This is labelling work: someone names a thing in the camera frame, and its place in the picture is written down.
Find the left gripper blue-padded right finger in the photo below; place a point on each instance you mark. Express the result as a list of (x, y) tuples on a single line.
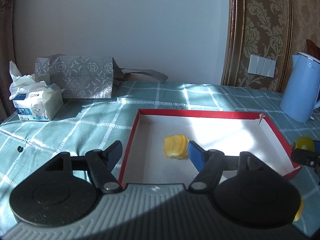
[(210, 165)]

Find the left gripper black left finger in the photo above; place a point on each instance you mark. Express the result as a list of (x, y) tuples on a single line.
[(99, 164)]

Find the green tomato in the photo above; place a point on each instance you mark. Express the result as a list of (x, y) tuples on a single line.
[(305, 143)]

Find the large yellow starfruit chunk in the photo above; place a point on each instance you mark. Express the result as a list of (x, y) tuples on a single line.
[(175, 146)]

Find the teal checked tablecloth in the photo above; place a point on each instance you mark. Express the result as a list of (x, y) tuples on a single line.
[(84, 125)]

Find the blue electric kettle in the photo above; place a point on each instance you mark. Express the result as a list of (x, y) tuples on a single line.
[(300, 97)]

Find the grey patterned gift bag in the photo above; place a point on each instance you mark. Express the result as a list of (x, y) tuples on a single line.
[(87, 77)]

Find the tissue pack with cat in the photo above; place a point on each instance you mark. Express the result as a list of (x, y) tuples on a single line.
[(33, 100)]

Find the dark wooden chair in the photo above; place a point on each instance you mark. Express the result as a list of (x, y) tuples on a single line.
[(313, 49)]

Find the brown patterned curtain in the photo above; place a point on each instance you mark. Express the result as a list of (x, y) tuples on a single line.
[(6, 55)]

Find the white wall switch panel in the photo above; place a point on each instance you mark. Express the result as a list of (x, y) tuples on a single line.
[(261, 66)]

